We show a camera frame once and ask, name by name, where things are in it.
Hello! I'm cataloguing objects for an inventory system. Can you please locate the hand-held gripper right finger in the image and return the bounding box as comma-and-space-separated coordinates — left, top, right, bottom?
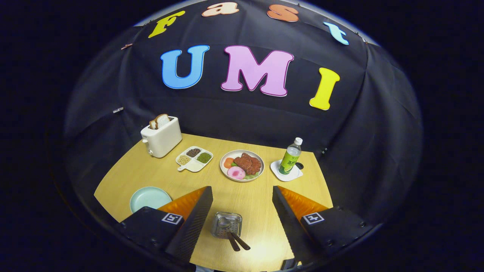
273, 185, 373, 265

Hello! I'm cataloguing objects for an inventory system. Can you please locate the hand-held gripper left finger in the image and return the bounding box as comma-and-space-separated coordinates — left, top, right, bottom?
118, 186, 213, 265

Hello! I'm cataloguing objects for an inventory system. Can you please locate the brown handled metal spoon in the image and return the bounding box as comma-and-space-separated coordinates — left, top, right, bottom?
217, 218, 241, 252

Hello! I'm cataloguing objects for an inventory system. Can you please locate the square white saucer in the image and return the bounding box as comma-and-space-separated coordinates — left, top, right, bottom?
270, 159, 304, 182

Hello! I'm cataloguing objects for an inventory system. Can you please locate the pale green plate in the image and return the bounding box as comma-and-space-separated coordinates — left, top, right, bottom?
130, 186, 172, 214

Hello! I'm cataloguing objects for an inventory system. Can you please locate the white divided dish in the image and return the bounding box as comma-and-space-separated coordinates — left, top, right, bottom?
175, 146, 214, 173

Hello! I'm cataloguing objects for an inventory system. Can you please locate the green label drink bottle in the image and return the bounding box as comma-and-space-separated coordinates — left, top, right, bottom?
278, 137, 303, 175

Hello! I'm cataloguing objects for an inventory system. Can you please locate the pink round food slice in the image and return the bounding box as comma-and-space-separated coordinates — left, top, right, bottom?
227, 166, 246, 180

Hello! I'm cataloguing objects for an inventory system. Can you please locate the red meat piece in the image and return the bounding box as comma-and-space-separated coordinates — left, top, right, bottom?
234, 153, 262, 175

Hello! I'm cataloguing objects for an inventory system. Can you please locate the round white food plate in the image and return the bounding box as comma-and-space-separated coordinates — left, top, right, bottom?
220, 150, 265, 183

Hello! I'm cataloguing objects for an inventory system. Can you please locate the white toaster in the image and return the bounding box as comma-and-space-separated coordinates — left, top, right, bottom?
141, 116, 183, 158

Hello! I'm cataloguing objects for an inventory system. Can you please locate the metal wire basket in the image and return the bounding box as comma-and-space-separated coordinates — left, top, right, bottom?
211, 212, 242, 239

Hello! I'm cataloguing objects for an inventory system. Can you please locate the brown handled metal utensil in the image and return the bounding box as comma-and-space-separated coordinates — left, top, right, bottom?
231, 231, 251, 251

